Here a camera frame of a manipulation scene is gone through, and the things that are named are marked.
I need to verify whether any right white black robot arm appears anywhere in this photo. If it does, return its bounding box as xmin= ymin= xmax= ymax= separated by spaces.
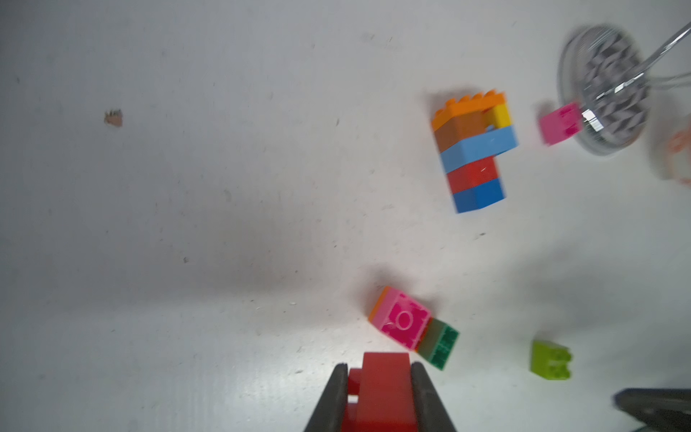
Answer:
xmin=613 ymin=388 xmax=690 ymax=431

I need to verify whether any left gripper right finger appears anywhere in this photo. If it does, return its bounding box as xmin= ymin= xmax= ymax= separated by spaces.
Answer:
xmin=410 ymin=362 xmax=456 ymax=432

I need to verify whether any dark green lego brick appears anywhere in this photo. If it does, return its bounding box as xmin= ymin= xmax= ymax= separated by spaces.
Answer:
xmin=416 ymin=318 xmax=459 ymax=371

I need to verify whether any brown lego brick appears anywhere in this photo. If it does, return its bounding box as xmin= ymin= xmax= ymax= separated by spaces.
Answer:
xmin=434 ymin=112 xmax=495 ymax=153

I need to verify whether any orange long lego brick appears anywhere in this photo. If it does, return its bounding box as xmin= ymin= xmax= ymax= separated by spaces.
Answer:
xmin=368 ymin=286 xmax=390 ymax=321

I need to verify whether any light blue lego plate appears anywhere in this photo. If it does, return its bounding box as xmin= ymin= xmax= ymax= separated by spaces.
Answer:
xmin=440 ymin=126 xmax=518 ymax=174

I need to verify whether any yellow lego brick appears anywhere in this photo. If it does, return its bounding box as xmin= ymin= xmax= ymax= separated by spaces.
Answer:
xmin=482 ymin=104 xmax=513 ymax=130

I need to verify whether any small red lego brick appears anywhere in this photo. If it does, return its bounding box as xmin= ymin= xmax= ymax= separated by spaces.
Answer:
xmin=447 ymin=157 xmax=500 ymax=194

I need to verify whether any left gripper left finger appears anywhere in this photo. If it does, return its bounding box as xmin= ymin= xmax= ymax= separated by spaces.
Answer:
xmin=304 ymin=363 xmax=348 ymax=432

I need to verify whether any silver metal jewelry stand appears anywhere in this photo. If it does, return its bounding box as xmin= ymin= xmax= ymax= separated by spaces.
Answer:
xmin=558 ymin=24 xmax=690 ymax=157

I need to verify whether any orange patterned small plate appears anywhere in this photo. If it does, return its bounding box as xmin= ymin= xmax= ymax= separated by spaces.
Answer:
xmin=657 ymin=115 xmax=690 ymax=187

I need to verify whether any blue small lego brick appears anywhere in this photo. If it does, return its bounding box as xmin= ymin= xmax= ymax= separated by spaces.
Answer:
xmin=453 ymin=178 xmax=505 ymax=213

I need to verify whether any magenta lego brick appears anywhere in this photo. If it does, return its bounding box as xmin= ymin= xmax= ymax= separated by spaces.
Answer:
xmin=539 ymin=103 xmax=583 ymax=146

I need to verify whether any pink lego brick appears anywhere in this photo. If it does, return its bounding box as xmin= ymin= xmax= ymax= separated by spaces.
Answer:
xmin=369 ymin=287 xmax=432 ymax=350

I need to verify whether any lime green lego brick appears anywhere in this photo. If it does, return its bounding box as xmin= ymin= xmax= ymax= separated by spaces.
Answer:
xmin=530 ymin=339 xmax=572 ymax=381

